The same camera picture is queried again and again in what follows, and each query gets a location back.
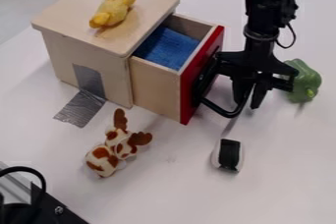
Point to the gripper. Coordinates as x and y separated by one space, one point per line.
258 64

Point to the red-fronted wooden drawer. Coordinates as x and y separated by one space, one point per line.
157 85

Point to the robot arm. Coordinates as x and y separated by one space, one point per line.
268 8

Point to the green toy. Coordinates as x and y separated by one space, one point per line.
306 82

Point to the blue cloth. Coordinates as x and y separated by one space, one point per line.
168 48

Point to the brown and white plush animal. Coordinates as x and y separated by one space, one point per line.
117 147

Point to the yellow plush duck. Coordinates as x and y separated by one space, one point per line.
113 9

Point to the grey tape strip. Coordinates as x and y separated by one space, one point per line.
83 98

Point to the wooden cabinet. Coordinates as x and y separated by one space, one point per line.
83 34

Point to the black equipment base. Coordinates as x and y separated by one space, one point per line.
39 210

